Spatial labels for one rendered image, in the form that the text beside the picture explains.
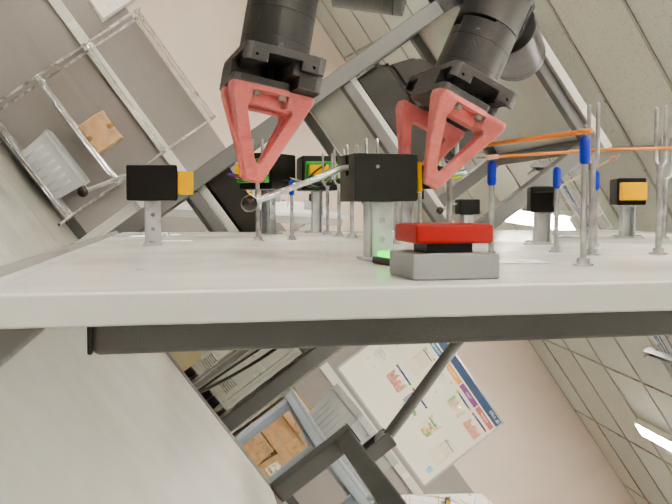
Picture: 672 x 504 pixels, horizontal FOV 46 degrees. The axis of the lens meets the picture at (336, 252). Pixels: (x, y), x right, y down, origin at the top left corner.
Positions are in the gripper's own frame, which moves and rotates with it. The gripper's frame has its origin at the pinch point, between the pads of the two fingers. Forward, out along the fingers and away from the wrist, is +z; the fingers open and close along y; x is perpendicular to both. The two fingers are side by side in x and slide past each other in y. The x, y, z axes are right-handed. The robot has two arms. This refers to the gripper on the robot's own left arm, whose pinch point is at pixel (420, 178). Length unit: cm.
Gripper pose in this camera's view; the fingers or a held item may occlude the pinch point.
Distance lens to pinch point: 70.4
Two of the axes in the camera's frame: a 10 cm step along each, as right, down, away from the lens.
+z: -4.0, 9.1, -0.7
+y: -3.1, -0.6, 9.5
